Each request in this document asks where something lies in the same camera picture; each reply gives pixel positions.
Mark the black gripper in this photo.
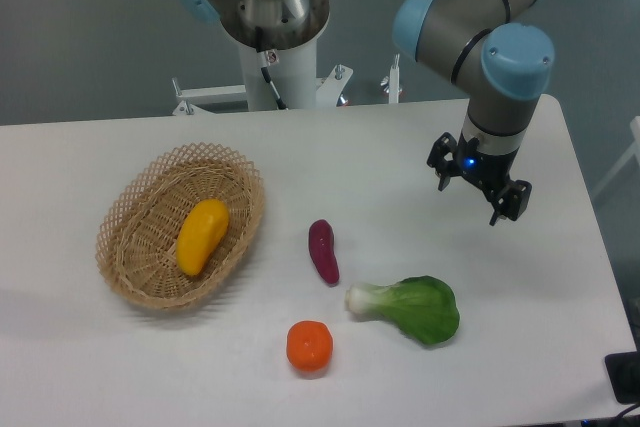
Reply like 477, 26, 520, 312
427, 132, 532, 226

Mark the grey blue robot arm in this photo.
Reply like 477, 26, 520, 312
179, 0, 555, 220

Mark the yellow mango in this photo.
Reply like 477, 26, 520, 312
176, 199, 230, 276

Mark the woven wicker basket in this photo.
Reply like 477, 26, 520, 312
96, 143, 265, 310

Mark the green bok choy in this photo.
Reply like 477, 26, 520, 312
345, 276, 460, 346

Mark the purple sweet potato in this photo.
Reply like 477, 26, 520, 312
308, 219, 340, 286

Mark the orange tangerine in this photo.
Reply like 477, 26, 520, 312
286, 320, 334, 373

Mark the black device at table edge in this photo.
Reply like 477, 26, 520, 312
604, 351, 639, 404

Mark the white frame right edge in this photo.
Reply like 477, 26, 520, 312
590, 116, 639, 204

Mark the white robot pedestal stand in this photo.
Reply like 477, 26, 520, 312
171, 0, 405, 116

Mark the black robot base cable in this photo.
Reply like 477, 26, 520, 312
255, 29, 290, 111

